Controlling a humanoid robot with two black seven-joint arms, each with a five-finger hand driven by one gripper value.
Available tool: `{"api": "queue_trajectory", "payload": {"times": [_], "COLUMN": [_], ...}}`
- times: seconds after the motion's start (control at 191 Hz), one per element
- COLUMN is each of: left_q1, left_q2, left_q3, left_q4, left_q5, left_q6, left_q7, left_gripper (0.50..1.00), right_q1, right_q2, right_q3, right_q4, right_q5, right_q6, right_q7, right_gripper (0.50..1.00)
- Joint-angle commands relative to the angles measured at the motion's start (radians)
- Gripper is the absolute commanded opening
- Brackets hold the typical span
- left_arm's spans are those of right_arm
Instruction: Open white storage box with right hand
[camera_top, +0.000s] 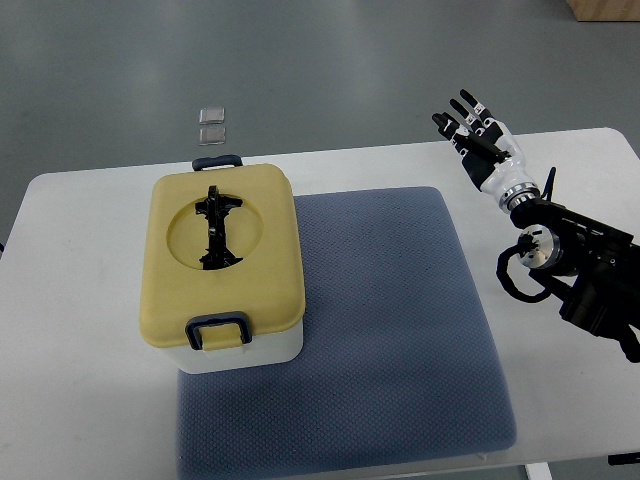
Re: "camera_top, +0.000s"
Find upper clear floor marker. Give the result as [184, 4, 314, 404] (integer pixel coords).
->
[199, 106, 225, 125]

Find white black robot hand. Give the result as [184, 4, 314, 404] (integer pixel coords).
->
[432, 90, 541, 213]

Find blue grey fabric mat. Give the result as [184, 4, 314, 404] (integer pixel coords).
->
[177, 187, 517, 479]

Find dark blue front latch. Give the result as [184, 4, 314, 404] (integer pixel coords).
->
[184, 311, 253, 351]

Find dark blue latch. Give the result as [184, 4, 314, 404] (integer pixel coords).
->
[191, 154, 243, 172]
[184, 311, 253, 351]

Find dark blue rear latch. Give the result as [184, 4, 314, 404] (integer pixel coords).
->
[191, 154, 243, 172]

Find white storage box base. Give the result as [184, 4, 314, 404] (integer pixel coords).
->
[163, 320, 303, 374]

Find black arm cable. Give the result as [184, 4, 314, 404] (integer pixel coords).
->
[495, 243, 564, 303]

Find black lid handle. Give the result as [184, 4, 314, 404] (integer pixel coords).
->
[195, 185, 243, 270]

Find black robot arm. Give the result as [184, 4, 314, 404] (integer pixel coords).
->
[496, 169, 639, 363]

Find yellow storage box lid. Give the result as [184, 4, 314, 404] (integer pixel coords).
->
[140, 164, 305, 350]

